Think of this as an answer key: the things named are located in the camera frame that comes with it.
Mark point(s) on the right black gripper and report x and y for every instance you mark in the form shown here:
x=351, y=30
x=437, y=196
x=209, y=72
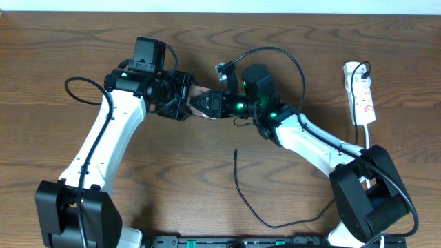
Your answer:
x=213, y=96

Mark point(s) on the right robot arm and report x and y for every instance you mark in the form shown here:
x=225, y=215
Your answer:
x=368, y=190

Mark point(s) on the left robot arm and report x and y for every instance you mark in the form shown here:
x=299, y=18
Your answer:
x=77, y=210

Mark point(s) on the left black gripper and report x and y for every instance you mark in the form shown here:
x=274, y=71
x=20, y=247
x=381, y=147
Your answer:
x=178, y=109

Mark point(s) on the Galaxy S25 Ultra smartphone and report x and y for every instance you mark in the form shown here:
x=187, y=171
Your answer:
x=197, y=105

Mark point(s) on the white power strip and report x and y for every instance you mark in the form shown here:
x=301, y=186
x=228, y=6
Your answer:
x=358, y=87

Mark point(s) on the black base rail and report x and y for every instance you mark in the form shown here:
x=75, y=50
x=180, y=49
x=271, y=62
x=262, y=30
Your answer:
x=260, y=241

